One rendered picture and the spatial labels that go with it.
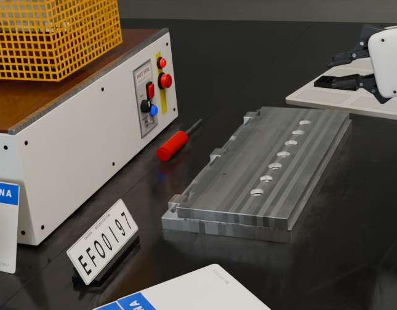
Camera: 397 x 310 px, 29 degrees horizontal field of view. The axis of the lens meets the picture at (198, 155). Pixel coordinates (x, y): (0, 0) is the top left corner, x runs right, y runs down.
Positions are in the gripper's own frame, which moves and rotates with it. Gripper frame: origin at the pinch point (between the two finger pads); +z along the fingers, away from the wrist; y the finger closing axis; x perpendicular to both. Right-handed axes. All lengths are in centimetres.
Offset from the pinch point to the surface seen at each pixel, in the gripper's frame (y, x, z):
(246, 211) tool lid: 12.6, -21.0, 13.4
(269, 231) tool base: 15.8, -21.9, 10.4
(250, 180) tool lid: 12.0, -10.9, 15.9
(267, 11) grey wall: 26, 222, 90
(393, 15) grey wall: 40, 219, 34
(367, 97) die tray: 17.1, 38.2, 7.3
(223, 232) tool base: 15.2, -21.9, 17.7
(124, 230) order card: 10.3, -27.9, 30.2
